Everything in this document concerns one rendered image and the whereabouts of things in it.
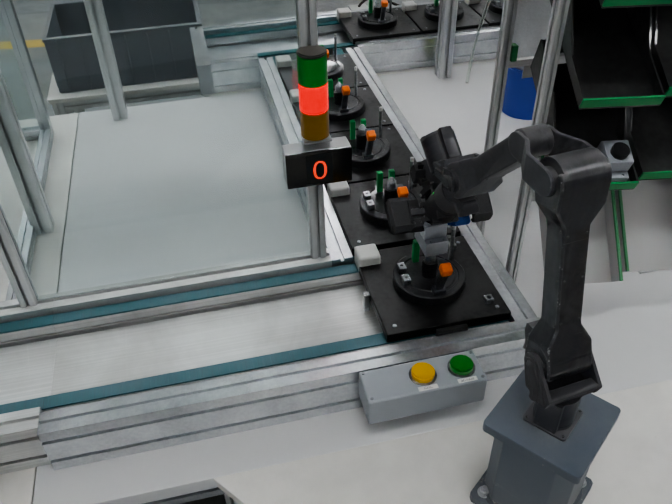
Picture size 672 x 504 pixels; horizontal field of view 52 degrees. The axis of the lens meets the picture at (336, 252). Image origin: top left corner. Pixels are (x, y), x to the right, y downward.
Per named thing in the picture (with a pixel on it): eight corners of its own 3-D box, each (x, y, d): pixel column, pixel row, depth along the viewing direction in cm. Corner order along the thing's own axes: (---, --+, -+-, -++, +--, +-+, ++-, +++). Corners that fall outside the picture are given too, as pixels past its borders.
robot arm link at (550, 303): (617, 153, 77) (581, 138, 83) (562, 166, 75) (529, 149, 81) (592, 378, 92) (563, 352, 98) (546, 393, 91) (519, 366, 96)
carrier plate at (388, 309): (510, 319, 128) (511, 311, 127) (387, 343, 124) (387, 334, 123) (462, 242, 146) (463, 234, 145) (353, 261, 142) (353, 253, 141)
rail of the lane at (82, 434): (540, 370, 130) (551, 330, 123) (54, 470, 115) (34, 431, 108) (528, 349, 134) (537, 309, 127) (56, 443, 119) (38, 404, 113)
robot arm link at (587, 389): (598, 397, 93) (609, 365, 89) (541, 416, 91) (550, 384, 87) (569, 362, 98) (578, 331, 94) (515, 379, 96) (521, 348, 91)
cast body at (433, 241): (447, 253, 126) (451, 223, 122) (425, 257, 125) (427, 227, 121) (432, 226, 133) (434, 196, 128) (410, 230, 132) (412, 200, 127)
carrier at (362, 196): (460, 238, 147) (465, 190, 139) (352, 256, 143) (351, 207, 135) (423, 179, 166) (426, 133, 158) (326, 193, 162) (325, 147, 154)
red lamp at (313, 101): (331, 113, 117) (330, 86, 114) (302, 117, 116) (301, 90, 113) (325, 100, 120) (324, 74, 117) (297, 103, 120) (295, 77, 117)
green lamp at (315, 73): (330, 86, 113) (329, 58, 110) (301, 89, 113) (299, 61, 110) (324, 73, 117) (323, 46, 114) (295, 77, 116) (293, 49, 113)
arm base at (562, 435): (564, 442, 94) (573, 415, 90) (521, 419, 97) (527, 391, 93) (585, 410, 98) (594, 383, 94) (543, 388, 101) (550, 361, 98)
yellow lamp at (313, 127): (332, 139, 120) (331, 113, 117) (304, 143, 119) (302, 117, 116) (325, 125, 124) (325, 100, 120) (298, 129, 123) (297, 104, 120)
